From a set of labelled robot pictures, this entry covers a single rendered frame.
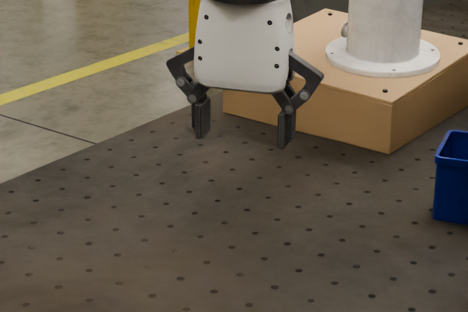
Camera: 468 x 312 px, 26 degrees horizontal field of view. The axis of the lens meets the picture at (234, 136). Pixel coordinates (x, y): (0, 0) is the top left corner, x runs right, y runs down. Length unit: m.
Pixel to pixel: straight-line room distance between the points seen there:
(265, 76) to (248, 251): 0.30
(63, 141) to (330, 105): 2.09
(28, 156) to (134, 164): 1.97
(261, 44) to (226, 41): 0.04
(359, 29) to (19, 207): 0.62
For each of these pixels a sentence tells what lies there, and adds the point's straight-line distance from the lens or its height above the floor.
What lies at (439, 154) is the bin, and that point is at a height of 0.79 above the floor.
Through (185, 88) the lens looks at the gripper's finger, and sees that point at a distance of 1.09.
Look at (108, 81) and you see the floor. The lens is 4.22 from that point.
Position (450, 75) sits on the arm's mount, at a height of 0.78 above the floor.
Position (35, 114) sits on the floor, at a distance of 3.88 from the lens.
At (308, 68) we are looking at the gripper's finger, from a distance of 1.04.
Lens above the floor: 1.28
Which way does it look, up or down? 21 degrees down
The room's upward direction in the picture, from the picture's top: straight up
